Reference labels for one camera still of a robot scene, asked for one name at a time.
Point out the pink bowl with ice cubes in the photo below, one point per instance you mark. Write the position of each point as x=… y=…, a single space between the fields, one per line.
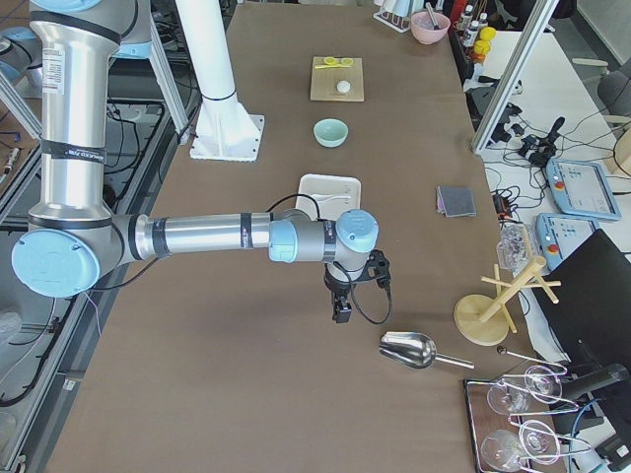
x=423 y=29

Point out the wooden cutting board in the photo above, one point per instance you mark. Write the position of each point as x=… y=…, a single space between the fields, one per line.
x=323 y=81

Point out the lower teach pendant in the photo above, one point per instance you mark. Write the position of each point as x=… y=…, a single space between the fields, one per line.
x=559 y=235

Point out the teach pendant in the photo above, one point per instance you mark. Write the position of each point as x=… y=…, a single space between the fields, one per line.
x=559 y=235
x=580 y=188

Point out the wooden mug tree stand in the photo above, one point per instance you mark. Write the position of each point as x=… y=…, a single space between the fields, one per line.
x=487 y=322

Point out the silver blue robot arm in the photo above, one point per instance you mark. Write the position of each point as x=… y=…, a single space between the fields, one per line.
x=74 y=239

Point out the clear plastic container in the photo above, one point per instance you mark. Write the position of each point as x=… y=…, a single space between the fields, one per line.
x=514 y=248

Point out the yellow plastic knife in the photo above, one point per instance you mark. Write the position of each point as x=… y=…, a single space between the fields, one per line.
x=328 y=66

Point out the upper teach pendant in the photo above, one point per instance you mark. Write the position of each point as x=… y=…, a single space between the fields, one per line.
x=580 y=188

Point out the metal scoop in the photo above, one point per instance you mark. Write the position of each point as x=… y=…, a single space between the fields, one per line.
x=416 y=350

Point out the aluminium frame post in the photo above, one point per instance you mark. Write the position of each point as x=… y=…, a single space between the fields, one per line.
x=535 y=26

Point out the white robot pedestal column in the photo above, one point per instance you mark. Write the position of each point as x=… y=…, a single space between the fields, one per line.
x=224 y=130

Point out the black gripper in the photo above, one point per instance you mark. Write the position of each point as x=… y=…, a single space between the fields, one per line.
x=336 y=286

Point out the metal tube in pink bowl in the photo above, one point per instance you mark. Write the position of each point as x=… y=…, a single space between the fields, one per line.
x=432 y=16

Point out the grey folded cloth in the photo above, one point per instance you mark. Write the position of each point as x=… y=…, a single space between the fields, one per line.
x=454 y=201

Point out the mint green bowl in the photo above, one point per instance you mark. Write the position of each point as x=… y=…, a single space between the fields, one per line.
x=331 y=132

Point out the wine glass rack tray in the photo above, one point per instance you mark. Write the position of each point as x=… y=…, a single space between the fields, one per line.
x=510 y=421

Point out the cream rectangular tray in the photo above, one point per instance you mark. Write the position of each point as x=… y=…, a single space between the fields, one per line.
x=328 y=196

